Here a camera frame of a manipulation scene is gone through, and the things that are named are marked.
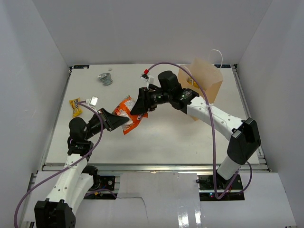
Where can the silver grey foil packet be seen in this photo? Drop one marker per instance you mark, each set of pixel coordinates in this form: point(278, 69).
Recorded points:
point(105, 79)

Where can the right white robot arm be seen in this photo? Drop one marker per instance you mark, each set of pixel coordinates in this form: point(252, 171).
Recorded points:
point(243, 135)

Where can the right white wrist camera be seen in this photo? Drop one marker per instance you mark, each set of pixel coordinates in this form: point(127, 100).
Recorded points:
point(147, 78)

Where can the table logo sticker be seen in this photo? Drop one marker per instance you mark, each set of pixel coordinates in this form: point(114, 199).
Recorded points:
point(222, 66)
point(81, 66)

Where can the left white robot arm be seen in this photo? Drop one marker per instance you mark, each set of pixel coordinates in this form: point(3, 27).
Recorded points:
point(59, 208)

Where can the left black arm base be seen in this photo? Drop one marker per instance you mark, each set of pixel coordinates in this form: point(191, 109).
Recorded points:
point(105, 182)

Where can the left table logo sticker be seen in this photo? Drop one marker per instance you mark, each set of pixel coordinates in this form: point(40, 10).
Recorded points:
point(81, 66)

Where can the yellow M&M's packet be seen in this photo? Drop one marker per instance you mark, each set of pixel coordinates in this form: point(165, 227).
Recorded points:
point(75, 107)

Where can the right table logo sticker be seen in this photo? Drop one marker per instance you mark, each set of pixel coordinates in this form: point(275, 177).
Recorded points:
point(222, 66)

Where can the orange white snack bag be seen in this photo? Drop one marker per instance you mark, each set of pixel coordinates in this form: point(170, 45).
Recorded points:
point(124, 109)

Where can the brown paper bag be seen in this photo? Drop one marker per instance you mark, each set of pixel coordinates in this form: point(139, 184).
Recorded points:
point(208, 76)

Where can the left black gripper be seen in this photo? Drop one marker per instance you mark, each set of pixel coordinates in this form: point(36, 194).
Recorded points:
point(112, 121)

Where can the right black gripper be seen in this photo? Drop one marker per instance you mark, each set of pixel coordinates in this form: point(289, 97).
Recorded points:
point(144, 103)

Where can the aluminium table frame rail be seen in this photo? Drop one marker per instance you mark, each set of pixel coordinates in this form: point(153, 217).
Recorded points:
point(167, 140)

